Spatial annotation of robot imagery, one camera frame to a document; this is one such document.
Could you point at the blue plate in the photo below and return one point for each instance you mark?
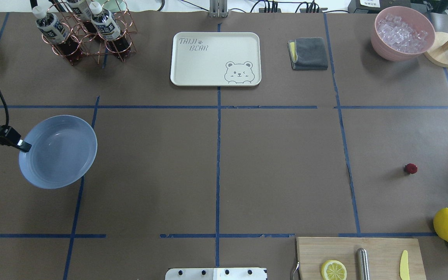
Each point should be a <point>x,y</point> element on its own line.
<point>63,148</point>

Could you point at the red strawberry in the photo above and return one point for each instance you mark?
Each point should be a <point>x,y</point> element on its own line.
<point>411,168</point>

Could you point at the white mounting plate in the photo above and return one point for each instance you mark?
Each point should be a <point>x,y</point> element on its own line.
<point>239,273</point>

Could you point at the dark drink bottle left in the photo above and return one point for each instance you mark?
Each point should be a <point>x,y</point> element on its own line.
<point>57,34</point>

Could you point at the dark drink bottle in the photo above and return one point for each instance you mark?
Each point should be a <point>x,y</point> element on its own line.
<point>110,31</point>
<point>82,11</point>
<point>57,34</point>

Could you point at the dark drink bottle right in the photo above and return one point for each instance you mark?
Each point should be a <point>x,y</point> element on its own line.
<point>110,31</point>

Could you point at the dark drink bottle back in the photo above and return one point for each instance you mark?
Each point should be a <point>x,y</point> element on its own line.
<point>82,11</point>

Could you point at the blue tape horizontal upper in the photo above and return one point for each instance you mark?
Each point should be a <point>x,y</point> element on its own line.
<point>215,107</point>

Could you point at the cream bear tray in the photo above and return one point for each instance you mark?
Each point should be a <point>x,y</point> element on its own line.
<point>216,59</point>

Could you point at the grey folded cloth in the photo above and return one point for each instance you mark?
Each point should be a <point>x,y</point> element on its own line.
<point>308,53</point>

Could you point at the blue tape vertical right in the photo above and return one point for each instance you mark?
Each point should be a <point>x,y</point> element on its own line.
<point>343,135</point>

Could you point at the lemon half slice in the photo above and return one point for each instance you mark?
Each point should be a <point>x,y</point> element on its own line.
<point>333,270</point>

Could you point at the silver metal scoop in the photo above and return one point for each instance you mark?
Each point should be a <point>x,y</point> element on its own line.
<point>363,261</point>

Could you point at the wooden cutting board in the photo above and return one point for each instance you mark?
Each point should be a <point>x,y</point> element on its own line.
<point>384,255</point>

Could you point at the pink bowl of ice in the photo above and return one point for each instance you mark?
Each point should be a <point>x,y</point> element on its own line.
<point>401,33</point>

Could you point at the copper wire bottle rack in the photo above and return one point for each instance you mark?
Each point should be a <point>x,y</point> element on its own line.
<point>92,44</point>

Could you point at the metal post bracket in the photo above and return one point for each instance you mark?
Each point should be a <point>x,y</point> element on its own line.
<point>218,9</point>

